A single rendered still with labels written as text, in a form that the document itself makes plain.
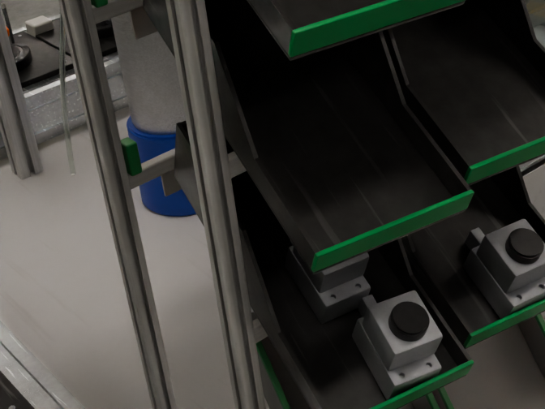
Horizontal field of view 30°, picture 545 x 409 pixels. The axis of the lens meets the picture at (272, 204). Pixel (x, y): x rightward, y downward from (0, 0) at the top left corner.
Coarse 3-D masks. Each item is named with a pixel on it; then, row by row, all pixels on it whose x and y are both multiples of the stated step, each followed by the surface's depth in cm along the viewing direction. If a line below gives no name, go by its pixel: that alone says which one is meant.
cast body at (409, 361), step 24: (360, 312) 84; (384, 312) 78; (408, 312) 77; (360, 336) 81; (384, 336) 77; (408, 336) 76; (432, 336) 77; (384, 360) 78; (408, 360) 78; (432, 360) 79; (384, 384) 79; (408, 384) 79
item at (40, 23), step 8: (40, 16) 218; (32, 24) 214; (40, 24) 214; (48, 24) 215; (56, 24) 218; (96, 24) 210; (104, 24) 210; (32, 32) 215; (40, 32) 215; (48, 32) 215; (56, 32) 214; (104, 32) 208; (112, 32) 209; (48, 40) 211; (56, 40) 211; (104, 40) 208; (112, 40) 208; (56, 48) 208; (104, 48) 204; (112, 48) 204
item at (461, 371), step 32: (192, 160) 85; (192, 192) 88; (256, 192) 91; (256, 224) 89; (256, 256) 87; (384, 256) 88; (256, 288) 81; (288, 288) 85; (384, 288) 86; (416, 288) 85; (288, 320) 84; (352, 320) 84; (288, 352) 80; (320, 352) 82; (352, 352) 83; (448, 352) 83; (320, 384) 81; (352, 384) 81
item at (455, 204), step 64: (256, 64) 80; (320, 64) 81; (384, 64) 77; (256, 128) 76; (320, 128) 77; (384, 128) 78; (320, 192) 73; (384, 192) 74; (448, 192) 75; (320, 256) 68
